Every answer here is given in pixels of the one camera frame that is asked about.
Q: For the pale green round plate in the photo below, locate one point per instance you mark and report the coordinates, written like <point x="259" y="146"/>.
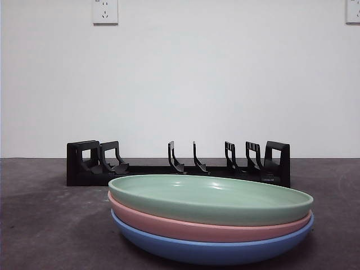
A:
<point x="197" y="197"/>

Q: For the pink round plate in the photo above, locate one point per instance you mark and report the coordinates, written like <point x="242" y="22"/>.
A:
<point x="197" y="233"/>

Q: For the blue round plate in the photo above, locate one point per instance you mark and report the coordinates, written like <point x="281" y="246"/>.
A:
<point x="211" y="253"/>

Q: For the black plastic plate rack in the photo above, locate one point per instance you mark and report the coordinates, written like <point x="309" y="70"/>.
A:
<point x="84" y="177"/>

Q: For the white wall socket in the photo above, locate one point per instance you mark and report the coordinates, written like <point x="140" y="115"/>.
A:
<point x="105" y="12"/>
<point x="353" y="11"/>

